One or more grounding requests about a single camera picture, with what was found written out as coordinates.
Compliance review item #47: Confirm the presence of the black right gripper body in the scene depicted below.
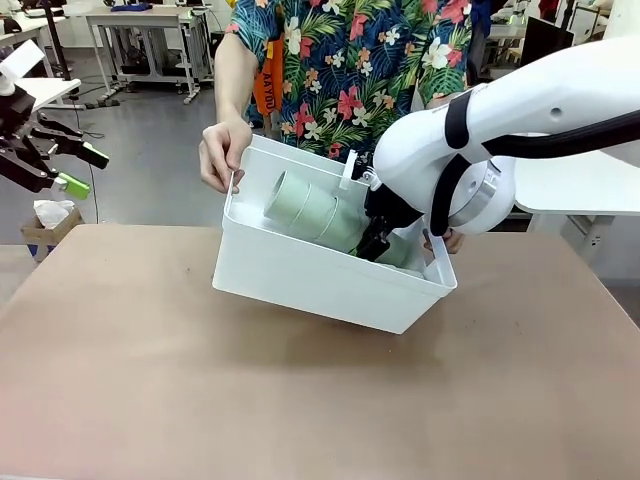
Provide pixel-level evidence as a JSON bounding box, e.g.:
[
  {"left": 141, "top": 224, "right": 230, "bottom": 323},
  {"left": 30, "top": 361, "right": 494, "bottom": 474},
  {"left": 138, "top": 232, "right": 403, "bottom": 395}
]
[{"left": 363, "top": 183, "right": 424, "bottom": 234}]

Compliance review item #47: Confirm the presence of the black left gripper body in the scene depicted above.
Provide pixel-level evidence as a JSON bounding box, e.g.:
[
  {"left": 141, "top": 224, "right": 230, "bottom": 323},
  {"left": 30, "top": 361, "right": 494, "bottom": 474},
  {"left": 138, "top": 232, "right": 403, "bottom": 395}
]
[{"left": 0, "top": 92, "right": 51, "bottom": 194}]

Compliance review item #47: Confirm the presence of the white plastic basket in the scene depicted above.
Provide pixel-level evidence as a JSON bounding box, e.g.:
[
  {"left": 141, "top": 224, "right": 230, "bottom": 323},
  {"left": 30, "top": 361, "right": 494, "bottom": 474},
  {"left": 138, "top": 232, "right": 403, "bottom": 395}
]
[{"left": 211, "top": 132, "right": 459, "bottom": 336}]

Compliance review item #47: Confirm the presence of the person's right forearm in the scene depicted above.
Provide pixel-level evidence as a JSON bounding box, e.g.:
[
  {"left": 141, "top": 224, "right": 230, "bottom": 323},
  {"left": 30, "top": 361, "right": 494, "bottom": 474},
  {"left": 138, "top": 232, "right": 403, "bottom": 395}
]
[{"left": 213, "top": 32, "right": 261, "bottom": 134}]

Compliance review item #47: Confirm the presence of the person's left hand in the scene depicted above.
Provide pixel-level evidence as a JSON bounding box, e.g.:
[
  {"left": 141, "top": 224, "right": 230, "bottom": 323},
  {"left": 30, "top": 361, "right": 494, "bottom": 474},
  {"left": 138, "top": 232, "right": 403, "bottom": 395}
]
[{"left": 422, "top": 227, "right": 466, "bottom": 255}]

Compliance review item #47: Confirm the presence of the person's right hand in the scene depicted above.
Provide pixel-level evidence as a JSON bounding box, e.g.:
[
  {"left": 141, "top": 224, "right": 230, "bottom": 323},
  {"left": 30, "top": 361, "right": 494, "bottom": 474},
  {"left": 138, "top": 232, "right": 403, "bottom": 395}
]
[{"left": 198, "top": 118, "right": 254, "bottom": 195}]

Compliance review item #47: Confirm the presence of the crumpled white paper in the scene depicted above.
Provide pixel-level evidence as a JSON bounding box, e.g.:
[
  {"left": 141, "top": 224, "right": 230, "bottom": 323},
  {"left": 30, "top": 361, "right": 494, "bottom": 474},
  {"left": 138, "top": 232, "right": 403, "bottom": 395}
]
[{"left": 33, "top": 199, "right": 76, "bottom": 230}]

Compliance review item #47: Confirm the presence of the white table with legs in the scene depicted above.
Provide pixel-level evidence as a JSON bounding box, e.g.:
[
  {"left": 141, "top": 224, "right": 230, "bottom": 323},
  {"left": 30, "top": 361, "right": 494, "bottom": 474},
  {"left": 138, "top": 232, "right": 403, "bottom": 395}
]
[{"left": 19, "top": 78, "right": 83, "bottom": 131}]

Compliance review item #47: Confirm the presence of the cardboard box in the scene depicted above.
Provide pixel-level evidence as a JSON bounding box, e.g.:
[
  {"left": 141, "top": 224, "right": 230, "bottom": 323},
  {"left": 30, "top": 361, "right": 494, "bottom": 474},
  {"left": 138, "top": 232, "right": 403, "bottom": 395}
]
[{"left": 20, "top": 207, "right": 85, "bottom": 264}]

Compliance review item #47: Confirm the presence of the black tripod pole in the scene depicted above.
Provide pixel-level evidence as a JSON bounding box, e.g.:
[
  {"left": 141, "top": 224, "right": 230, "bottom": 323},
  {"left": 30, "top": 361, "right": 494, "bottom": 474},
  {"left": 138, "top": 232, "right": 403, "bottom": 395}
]
[{"left": 42, "top": 0, "right": 84, "bottom": 96}]

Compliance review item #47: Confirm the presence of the white desk with dark panels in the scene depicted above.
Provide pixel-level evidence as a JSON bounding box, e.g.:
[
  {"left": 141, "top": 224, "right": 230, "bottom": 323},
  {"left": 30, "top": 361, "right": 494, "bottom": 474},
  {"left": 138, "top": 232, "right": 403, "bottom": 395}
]
[{"left": 0, "top": 14, "right": 57, "bottom": 80}]

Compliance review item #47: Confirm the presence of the person in floral shirt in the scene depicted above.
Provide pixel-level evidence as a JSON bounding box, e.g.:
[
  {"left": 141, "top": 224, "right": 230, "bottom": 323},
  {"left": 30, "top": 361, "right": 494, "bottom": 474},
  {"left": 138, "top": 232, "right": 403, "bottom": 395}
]
[{"left": 214, "top": 0, "right": 489, "bottom": 161}]

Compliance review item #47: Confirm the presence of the grey background desk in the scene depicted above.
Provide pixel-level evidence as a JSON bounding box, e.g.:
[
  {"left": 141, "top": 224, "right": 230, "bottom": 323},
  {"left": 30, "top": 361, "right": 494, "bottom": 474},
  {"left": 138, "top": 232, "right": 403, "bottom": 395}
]
[{"left": 85, "top": 4, "right": 214, "bottom": 104}]

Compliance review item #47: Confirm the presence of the white rounded side table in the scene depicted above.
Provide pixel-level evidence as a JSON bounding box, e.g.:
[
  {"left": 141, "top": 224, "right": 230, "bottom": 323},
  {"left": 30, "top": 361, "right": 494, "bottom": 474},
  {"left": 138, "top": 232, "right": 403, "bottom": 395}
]
[{"left": 512, "top": 148, "right": 640, "bottom": 251}]

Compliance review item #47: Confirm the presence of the black monitor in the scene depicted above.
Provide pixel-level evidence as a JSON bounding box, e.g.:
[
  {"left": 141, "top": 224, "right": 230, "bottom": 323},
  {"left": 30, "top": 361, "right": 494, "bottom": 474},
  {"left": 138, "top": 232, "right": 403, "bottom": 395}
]
[{"left": 519, "top": 15, "right": 576, "bottom": 69}]

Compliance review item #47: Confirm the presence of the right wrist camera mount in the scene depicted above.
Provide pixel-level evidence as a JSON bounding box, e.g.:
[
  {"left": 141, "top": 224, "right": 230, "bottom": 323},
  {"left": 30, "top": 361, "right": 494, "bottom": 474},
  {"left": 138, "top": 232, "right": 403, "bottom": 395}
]
[{"left": 339, "top": 148, "right": 377, "bottom": 192}]

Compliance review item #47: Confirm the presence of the orange printed fabric strap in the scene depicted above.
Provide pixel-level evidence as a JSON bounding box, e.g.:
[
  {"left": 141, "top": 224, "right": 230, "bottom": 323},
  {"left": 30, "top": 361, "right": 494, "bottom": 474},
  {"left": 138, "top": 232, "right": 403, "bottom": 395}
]
[{"left": 252, "top": 34, "right": 286, "bottom": 131}]

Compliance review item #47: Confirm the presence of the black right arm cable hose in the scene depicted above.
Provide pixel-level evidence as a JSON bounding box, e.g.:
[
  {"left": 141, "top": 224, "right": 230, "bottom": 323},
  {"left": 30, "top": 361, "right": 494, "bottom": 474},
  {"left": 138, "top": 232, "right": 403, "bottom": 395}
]
[{"left": 429, "top": 89, "right": 640, "bottom": 236}]

